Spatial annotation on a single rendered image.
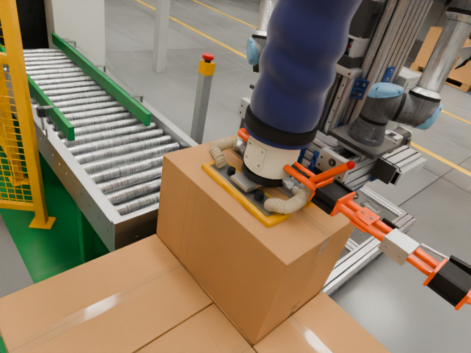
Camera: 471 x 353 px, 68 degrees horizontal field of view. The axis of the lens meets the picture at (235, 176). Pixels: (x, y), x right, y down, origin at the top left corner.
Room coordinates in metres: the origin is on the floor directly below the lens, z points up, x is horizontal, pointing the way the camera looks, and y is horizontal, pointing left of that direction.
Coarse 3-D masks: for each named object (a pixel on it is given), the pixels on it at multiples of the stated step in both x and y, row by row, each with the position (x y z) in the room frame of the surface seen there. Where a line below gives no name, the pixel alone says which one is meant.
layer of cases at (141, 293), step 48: (144, 240) 0.99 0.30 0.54; (48, 288) 0.69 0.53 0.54; (96, 288) 0.73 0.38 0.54; (144, 288) 0.77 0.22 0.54; (192, 288) 0.82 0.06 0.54; (48, 336) 0.53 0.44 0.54; (96, 336) 0.57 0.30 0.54; (144, 336) 0.60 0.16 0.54; (192, 336) 0.64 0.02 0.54; (240, 336) 0.68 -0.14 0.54; (288, 336) 0.72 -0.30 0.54; (336, 336) 0.76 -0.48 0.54
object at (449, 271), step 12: (444, 264) 0.63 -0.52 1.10; (432, 276) 0.59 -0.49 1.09; (444, 276) 0.59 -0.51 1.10; (456, 276) 0.60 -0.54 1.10; (468, 276) 0.60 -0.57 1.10; (432, 288) 0.59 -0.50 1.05; (444, 288) 0.58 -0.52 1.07; (456, 288) 0.56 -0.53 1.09; (468, 288) 0.57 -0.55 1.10; (456, 300) 0.56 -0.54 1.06
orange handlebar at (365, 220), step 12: (240, 132) 1.07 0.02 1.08; (288, 168) 0.92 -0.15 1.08; (300, 168) 0.93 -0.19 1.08; (300, 180) 0.88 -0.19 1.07; (348, 204) 0.81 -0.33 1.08; (348, 216) 0.76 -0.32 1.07; (360, 216) 0.75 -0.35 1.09; (372, 216) 0.76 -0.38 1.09; (360, 228) 0.73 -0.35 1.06; (372, 228) 0.72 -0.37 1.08; (384, 228) 0.73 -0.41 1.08; (420, 252) 0.67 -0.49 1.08; (420, 264) 0.63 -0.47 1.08; (432, 264) 0.64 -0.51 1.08; (468, 300) 0.55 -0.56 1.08
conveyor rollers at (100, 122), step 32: (32, 64) 2.45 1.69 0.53; (64, 64) 2.56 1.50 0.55; (32, 96) 1.98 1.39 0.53; (64, 96) 2.05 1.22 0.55; (96, 96) 2.20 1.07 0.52; (96, 128) 1.76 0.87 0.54; (128, 128) 1.83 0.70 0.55; (128, 160) 1.53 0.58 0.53; (160, 160) 1.59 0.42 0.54; (128, 192) 1.26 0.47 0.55
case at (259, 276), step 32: (192, 160) 1.04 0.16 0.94; (160, 192) 1.04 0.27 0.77; (192, 192) 0.92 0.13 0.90; (224, 192) 0.91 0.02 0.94; (160, 224) 1.03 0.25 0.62; (192, 224) 0.91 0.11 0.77; (224, 224) 0.81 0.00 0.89; (256, 224) 0.79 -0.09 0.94; (288, 224) 0.82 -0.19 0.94; (320, 224) 0.86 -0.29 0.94; (352, 224) 0.92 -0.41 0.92; (192, 256) 0.89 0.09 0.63; (224, 256) 0.79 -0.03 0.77; (256, 256) 0.72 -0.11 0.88; (288, 256) 0.69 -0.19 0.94; (320, 256) 0.81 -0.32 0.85; (224, 288) 0.77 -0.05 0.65; (256, 288) 0.70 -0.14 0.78; (288, 288) 0.71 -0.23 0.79; (320, 288) 0.94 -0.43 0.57; (256, 320) 0.67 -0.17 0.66
